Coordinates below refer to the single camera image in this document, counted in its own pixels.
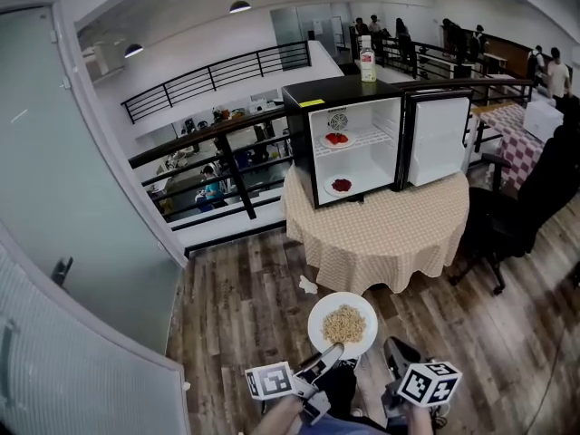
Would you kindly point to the person's right forearm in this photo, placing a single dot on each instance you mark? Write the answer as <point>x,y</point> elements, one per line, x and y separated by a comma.
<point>419,422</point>

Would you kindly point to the red items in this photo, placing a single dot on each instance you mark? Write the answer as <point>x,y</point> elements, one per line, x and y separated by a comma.
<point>337,138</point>

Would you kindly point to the person's blue shirt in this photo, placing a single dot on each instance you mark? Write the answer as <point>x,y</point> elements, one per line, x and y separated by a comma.
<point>344,428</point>

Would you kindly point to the white plate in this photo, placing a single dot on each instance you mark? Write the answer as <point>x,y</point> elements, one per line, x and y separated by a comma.
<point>337,145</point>
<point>330,188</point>
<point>317,329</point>

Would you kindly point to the black office chair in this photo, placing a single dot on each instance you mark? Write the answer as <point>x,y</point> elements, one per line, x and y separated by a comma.
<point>544,188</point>

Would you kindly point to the frosted glass panel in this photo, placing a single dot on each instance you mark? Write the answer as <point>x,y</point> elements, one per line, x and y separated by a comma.
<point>68,356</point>

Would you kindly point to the black mini fridge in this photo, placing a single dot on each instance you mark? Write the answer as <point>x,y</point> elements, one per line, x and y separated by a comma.
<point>344,91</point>

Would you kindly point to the black railing with wooden handrail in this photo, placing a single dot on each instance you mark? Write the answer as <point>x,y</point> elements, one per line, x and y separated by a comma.
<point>232,166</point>

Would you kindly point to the clear bottle with yellow liquid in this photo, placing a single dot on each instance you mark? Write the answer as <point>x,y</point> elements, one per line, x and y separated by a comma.
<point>368,61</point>

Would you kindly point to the round table beige checkered cloth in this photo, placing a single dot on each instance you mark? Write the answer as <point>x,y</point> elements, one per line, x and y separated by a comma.
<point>385,234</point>

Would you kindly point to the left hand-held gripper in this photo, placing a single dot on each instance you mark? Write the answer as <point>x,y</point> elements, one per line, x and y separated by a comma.
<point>269,381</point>

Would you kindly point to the pile of dark red beans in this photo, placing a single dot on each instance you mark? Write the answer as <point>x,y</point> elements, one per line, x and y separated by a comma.
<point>342,185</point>

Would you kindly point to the person's left forearm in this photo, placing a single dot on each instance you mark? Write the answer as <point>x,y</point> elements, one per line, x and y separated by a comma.
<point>276,419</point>

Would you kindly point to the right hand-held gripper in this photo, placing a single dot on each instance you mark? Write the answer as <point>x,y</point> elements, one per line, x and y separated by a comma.
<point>428,383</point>

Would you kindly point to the white paper scrap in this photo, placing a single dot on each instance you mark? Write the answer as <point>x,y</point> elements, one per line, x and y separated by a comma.
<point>309,284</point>

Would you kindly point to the white box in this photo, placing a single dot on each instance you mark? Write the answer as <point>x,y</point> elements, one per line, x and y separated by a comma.
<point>544,120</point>

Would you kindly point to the black metal railing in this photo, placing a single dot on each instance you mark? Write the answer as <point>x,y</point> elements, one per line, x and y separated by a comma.
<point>426,57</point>
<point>213,73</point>

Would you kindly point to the frosted glass door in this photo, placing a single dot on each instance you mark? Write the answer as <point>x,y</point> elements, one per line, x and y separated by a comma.
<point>54,175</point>

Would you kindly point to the black pendant lamp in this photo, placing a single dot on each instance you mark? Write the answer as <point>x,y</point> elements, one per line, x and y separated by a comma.
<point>133,51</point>
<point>240,7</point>

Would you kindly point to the person's black trousers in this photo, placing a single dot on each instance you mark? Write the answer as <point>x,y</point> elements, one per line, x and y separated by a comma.
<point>337,390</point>

